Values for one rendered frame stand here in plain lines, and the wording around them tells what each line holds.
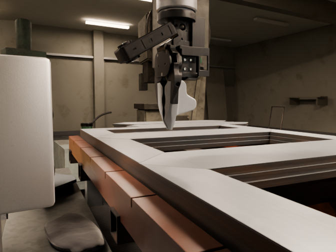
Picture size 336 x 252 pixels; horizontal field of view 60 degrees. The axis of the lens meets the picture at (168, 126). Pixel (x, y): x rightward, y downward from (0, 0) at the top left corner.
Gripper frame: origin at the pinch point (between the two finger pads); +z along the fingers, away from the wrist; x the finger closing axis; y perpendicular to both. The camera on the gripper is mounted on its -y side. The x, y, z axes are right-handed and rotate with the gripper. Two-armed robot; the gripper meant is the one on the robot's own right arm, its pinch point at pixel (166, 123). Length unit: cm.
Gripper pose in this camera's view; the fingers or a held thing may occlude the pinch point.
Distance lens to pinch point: 54.6
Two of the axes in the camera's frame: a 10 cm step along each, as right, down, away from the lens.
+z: 0.0, 10.0, 0.8
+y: 9.1, -0.3, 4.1
